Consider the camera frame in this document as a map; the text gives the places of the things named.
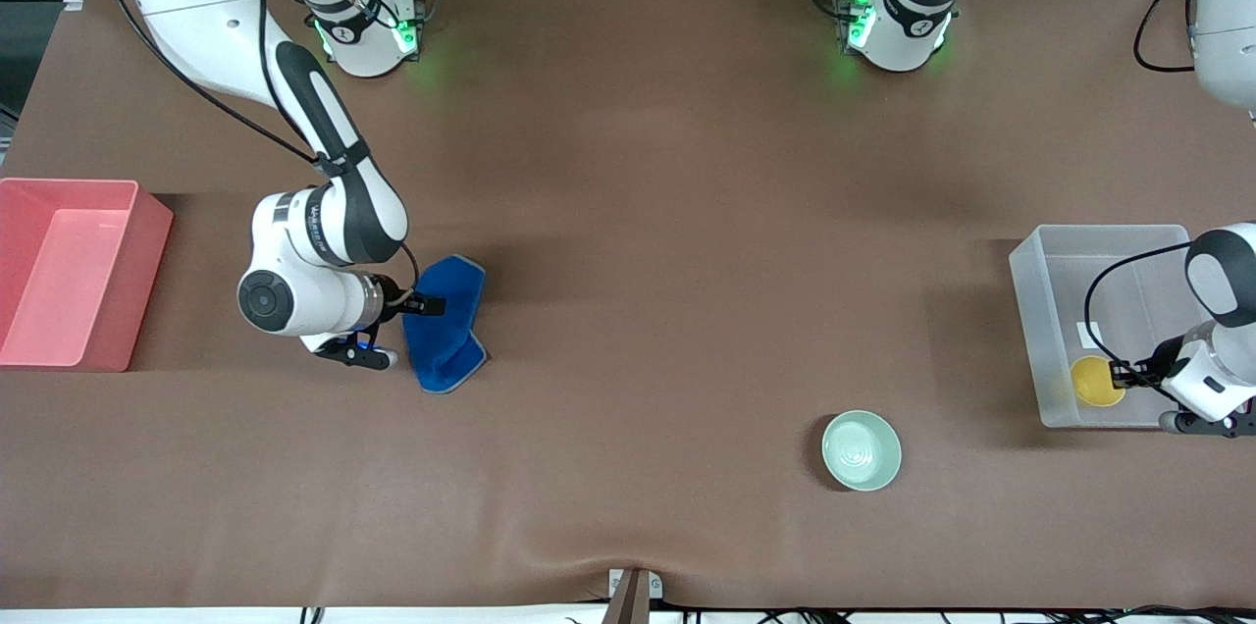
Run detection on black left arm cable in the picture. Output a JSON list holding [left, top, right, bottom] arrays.
[[1133, 0, 1196, 74]]

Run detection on brown table cover mat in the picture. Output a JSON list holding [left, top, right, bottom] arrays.
[[0, 0, 1256, 611]]

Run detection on yellow plastic cup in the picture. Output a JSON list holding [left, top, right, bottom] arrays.
[[1070, 355, 1126, 408]]

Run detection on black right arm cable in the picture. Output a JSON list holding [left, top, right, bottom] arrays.
[[98, 0, 340, 174]]

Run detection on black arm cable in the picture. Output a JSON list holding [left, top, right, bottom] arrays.
[[98, 0, 340, 174], [1133, 0, 1196, 74]]

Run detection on mint green bowl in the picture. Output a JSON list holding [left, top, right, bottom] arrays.
[[821, 410, 903, 493]]

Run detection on clear plastic bin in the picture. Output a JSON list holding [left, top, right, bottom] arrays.
[[1009, 224, 1208, 429]]

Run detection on blue microfibre cloth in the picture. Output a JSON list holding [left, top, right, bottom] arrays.
[[400, 254, 490, 395]]

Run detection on pink plastic bin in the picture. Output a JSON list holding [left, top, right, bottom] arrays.
[[0, 178, 175, 373]]

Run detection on metal clamp bracket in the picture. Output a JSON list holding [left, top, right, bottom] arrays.
[[606, 567, 664, 624]]

